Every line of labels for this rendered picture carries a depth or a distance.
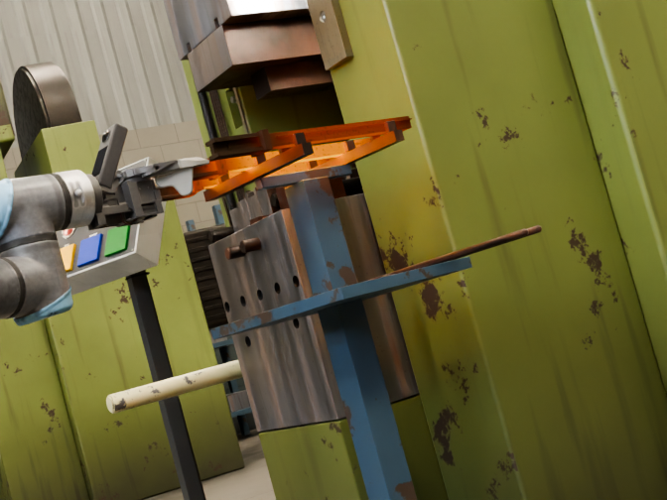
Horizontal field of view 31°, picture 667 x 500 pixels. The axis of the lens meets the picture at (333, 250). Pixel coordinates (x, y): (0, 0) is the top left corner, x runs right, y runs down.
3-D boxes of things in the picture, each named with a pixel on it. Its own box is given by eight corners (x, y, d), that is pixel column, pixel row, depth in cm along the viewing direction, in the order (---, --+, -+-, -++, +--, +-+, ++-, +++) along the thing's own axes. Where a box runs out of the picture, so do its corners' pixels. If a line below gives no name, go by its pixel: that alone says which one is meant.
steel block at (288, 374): (337, 419, 247) (281, 209, 250) (256, 432, 279) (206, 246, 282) (542, 354, 276) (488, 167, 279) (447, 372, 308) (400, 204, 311)
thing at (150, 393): (115, 415, 282) (110, 392, 283) (108, 416, 287) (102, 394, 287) (277, 369, 305) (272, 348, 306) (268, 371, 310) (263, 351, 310)
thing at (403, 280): (343, 299, 194) (340, 287, 194) (212, 339, 224) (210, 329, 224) (472, 267, 212) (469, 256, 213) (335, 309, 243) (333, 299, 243)
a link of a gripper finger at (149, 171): (182, 173, 199) (130, 186, 198) (179, 162, 199) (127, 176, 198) (179, 168, 194) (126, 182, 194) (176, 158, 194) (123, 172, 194)
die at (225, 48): (232, 64, 268) (221, 24, 268) (197, 92, 285) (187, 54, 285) (386, 46, 290) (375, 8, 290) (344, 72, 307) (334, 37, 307)
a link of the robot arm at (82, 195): (39, 182, 193) (65, 165, 185) (66, 178, 196) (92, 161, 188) (53, 235, 192) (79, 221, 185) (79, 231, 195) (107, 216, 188)
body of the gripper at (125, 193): (146, 222, 202) (81, 233, 194) (133, 173, 203) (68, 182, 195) (169, 211, 196) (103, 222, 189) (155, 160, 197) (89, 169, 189)
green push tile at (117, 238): (124, 248, 297) (128, 222, 301) (103, 256, 301) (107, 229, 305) (129, 251, 298) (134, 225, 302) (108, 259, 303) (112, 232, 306)
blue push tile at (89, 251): (96, 258, 303) (100, 232, 306) (75, 266, 307) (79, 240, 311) (101, 261, 304) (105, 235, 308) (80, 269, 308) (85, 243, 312)
